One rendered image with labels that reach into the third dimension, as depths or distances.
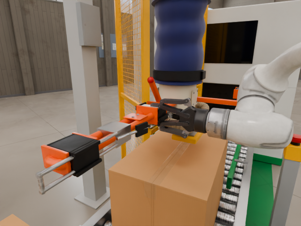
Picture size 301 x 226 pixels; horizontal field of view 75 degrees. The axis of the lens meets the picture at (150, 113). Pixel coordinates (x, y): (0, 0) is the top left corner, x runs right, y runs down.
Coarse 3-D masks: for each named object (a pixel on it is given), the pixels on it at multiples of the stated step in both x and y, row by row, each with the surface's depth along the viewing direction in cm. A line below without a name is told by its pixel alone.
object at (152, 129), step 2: (148, 126) 86; (150, 126) 86; (152, 126) 86; (154, 126) 88; (156, 126) 88; (148, 128) 86; (150, 128) 85; (152, 128) 86; (154, 128) 86; (156, 128) 87; (148, 130) 84; (150, 130) 83; (152, 130) 84; (154, 130) 85; (156, 130) 87; (148, 132) 84; (150, 132) 83; (152, 132) 84; (154, 132) 85; (148, 134) 84; (150, 134) 83
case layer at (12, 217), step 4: (12, 216) 108; (4, 220) 106; (8, 220) 106; (12, 220) 106; (16, 220) 106; (20, 220) 106; (0, 224) 103; (4, 224) 103; (8, 224) 103; (12, 224) 103; (16, 224) 103; (20, 224) 103; (24, 224) 103
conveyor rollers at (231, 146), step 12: (228, 144) 197; (228, 156) 172; (240, 156) 175; (228, 168) 156; (240, 168) 154; (240, 180) 144; (228, 192) 131; (228, 204) 116; (216, 216) 110; (228, 216) 108
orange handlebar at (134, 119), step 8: (168, 104) 77; (232, 104) 84; (128, 120) 60; (136, 120) 58; (144, 120) 60; (96, 136) 48; (104, 144) 45; (48, 160) 36; (56, 160) 36; (64, 168) 36
